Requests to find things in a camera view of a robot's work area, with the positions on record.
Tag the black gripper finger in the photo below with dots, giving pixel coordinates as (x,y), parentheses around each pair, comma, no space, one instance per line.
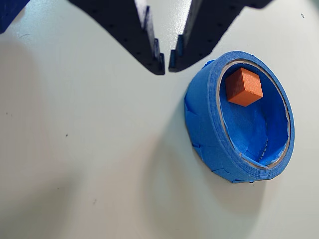
(207,32)
(124,25)

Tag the small orange cube block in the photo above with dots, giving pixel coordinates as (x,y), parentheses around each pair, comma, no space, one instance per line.
(244,87)

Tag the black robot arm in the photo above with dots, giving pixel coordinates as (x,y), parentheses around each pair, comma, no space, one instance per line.
(10,12)

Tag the blue tape roll bin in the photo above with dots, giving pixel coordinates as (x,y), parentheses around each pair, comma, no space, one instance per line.
(207,139)

